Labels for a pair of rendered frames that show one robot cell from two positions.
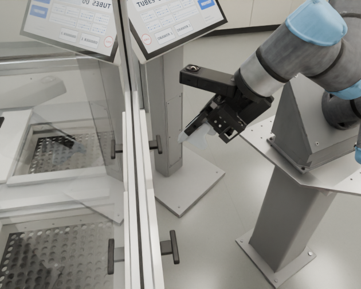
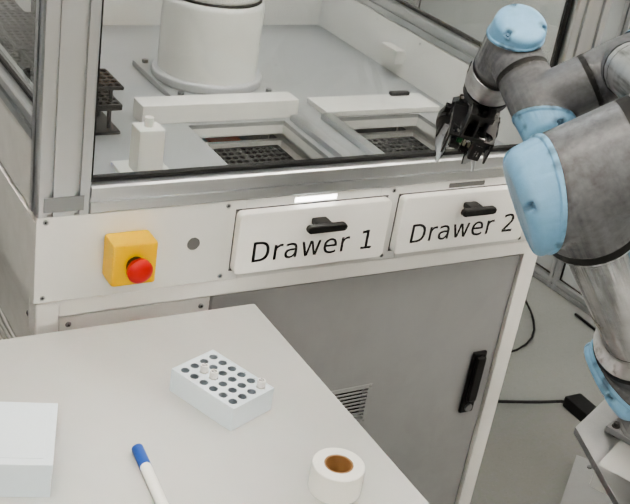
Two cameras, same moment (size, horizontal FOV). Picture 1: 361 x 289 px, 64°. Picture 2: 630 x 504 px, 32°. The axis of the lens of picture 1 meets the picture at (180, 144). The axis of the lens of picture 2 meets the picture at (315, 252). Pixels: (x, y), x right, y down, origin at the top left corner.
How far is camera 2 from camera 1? 153 cm
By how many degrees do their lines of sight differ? 55
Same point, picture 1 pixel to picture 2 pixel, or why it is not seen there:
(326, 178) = (623, 463)
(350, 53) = (527, 74)
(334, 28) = (496, 26)
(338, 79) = (507, 98)
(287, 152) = not seen: outside the picture
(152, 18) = not seen: outside the picture
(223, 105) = (460, 104)
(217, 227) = not seen: outside the picture
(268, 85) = (470, 78)
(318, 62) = (493, 63)
